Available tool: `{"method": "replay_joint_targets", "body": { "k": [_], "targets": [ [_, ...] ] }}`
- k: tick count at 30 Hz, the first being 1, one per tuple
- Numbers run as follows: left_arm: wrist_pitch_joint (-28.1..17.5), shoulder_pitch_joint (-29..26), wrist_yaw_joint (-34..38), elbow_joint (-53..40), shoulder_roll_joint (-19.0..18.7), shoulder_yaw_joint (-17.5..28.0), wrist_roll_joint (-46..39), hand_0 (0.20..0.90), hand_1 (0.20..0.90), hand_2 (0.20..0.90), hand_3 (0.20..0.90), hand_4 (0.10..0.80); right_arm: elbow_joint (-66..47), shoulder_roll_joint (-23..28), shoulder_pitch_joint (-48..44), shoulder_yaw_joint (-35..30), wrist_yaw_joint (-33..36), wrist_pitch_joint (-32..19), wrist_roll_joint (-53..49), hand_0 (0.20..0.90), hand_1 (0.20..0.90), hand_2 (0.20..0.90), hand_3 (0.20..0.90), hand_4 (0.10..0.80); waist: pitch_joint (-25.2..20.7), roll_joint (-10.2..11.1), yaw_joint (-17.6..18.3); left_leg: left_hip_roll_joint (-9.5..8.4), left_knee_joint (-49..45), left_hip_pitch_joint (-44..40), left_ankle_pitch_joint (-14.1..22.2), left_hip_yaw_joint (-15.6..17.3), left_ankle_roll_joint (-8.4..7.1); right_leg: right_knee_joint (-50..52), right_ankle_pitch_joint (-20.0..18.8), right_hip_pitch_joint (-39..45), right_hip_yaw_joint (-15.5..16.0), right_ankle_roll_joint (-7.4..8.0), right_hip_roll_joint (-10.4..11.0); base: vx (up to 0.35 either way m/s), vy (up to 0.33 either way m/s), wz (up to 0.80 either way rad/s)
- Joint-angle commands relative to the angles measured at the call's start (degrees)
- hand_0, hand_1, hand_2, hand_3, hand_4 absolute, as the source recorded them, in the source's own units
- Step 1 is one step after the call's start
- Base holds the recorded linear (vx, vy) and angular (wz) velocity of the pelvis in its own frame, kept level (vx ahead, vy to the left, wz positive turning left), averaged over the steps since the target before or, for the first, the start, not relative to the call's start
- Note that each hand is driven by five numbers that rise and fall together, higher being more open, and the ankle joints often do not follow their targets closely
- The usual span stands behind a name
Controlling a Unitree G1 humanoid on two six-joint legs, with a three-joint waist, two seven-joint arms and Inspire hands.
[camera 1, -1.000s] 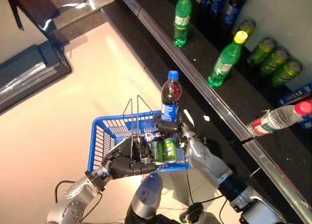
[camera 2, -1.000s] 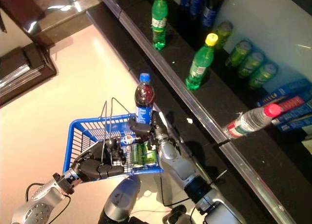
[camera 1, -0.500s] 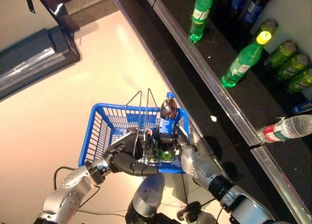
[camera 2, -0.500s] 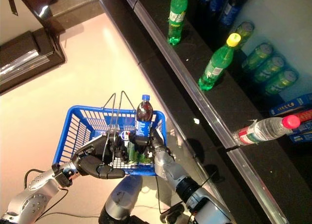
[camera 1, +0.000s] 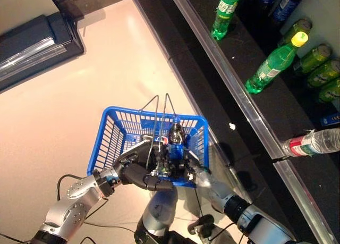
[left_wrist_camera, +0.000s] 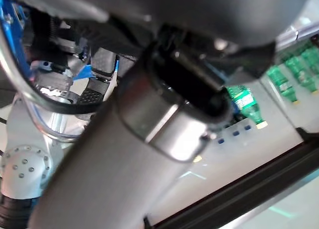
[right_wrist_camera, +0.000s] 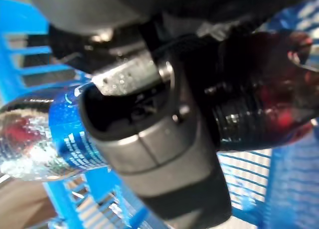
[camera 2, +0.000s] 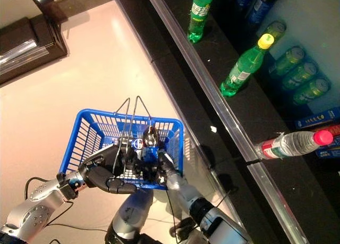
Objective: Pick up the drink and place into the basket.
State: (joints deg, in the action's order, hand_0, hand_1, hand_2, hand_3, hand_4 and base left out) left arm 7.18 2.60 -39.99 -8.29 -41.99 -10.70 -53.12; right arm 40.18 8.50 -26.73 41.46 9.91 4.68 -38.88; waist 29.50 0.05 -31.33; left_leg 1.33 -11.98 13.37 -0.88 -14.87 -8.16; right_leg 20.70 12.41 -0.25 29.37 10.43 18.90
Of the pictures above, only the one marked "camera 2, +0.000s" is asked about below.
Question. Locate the wide black base shelf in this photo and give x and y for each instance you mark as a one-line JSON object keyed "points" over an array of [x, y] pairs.
{"points": [[172, 55]]}

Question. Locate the blue box yellow print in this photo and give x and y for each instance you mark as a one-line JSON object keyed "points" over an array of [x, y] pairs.
{"points": [[318, 119]]}

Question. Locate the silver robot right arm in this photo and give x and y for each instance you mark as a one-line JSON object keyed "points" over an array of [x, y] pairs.
{"points": [[202, 209]]}

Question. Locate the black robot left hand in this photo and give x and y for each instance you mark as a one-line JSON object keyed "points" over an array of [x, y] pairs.
{"points": [[101, 175]]}

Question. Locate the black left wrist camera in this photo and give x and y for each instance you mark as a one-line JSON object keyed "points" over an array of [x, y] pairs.
{"points": [[66, 186]]}

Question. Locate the red and blue box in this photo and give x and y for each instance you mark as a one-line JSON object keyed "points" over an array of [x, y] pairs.
{"points": [[336, 131]]}

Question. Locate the blue product box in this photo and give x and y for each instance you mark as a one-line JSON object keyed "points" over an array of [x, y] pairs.
{"points": [[332, 152]]}

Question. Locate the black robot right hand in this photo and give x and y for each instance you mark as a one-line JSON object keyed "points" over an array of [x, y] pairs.
{"points": [[156, 172]]}

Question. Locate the green Sprite soda bottle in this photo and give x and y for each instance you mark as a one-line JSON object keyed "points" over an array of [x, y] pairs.
{"points": [[199, 15], [241, 71]]}

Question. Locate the white paper scrap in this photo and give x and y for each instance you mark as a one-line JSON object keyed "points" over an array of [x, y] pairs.
{"points": [[213, 129]]}

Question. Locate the green soda can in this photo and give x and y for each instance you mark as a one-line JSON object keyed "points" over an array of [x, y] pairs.
{"points": [[276, 31], [289, 60], [312, 91], [300, 75]]}

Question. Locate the dark display counter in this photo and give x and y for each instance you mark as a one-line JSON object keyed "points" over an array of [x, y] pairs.
{"points": [[21, 42]]}

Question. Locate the clear water bottle pink cap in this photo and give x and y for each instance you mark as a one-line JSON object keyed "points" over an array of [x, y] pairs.
{"points": [[292, 144]]}

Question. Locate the dark stone floor step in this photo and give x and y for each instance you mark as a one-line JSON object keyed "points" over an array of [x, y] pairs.
{"points": [[79, 4]]}

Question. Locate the blue plastic shopping basket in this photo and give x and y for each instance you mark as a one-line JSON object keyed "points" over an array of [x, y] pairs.
{"points": [[82, 112]]}

